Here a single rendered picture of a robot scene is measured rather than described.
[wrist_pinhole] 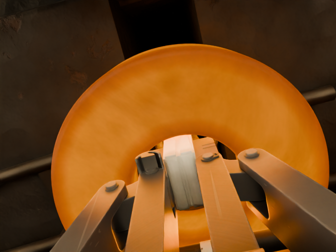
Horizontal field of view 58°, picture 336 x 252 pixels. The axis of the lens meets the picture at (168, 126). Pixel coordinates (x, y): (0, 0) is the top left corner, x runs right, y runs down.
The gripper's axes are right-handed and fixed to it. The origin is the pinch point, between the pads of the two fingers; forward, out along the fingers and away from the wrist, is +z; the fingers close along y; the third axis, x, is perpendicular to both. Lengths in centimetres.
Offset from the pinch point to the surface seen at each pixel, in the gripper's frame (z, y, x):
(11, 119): 7.0, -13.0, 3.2
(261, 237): -2.8, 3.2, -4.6
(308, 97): 5.4, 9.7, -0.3
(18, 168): 5.5, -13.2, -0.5
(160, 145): 9.8, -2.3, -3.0
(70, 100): 7.0, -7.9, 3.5
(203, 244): -2.5, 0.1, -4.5
